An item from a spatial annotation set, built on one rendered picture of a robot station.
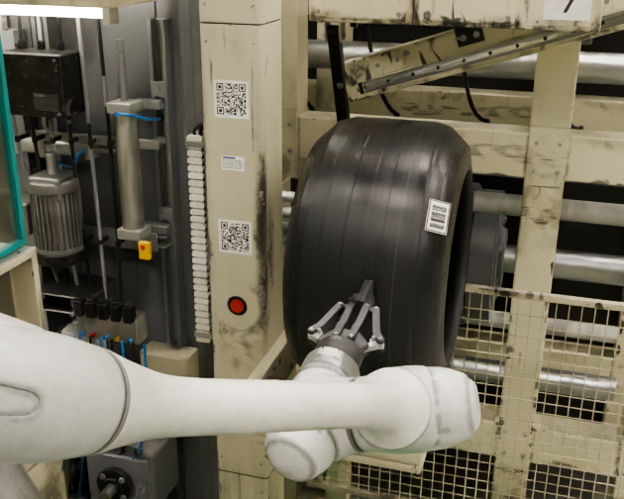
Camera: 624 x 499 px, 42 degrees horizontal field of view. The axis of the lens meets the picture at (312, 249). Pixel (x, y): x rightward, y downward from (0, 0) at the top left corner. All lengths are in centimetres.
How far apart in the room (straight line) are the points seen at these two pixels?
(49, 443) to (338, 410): 36
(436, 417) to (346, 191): 57
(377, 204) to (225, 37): 45
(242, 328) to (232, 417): 94
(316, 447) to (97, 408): 45
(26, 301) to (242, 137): 52
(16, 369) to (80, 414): 7
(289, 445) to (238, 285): 73
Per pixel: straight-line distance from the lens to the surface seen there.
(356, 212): 147
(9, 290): 165
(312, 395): 93
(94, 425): 72
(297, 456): 110
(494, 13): 178
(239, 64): 164
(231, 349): 185
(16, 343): 68
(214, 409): 87
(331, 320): 136
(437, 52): 194
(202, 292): 183
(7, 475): 91
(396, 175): 150
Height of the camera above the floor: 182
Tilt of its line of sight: 21 degrees down
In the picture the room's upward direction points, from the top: straight up
